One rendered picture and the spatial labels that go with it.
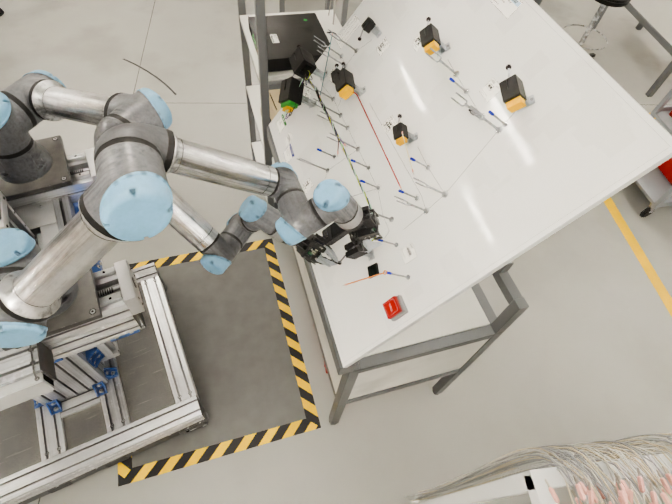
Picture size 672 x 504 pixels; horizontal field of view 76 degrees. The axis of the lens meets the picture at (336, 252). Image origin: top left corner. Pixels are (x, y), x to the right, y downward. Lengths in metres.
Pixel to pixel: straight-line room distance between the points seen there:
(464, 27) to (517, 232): 0.65
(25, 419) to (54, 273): 1.43
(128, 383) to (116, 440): 0.24
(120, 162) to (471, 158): 0.86
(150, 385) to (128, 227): 1.43
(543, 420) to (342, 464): 1.06
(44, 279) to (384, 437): 1.72
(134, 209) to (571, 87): 0.98
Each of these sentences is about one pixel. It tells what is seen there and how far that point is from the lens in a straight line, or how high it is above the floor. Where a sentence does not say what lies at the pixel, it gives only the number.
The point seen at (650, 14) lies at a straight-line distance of 5.25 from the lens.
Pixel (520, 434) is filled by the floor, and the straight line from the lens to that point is 2.52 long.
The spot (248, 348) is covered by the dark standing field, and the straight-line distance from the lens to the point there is 2.38.
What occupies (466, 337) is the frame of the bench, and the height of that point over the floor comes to 0.80.
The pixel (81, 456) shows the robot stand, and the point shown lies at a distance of 2.17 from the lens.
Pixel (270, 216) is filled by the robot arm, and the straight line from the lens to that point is 1.23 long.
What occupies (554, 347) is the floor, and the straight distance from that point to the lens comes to 2.79.
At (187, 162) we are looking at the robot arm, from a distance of 0.96.
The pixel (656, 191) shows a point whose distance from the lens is 3.76.
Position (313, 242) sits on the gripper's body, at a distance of 1.28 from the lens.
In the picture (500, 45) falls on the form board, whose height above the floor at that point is 1.60.
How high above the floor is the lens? 2.21
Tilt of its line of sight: 56 degrees down
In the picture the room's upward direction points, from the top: 9 degrees clockwise
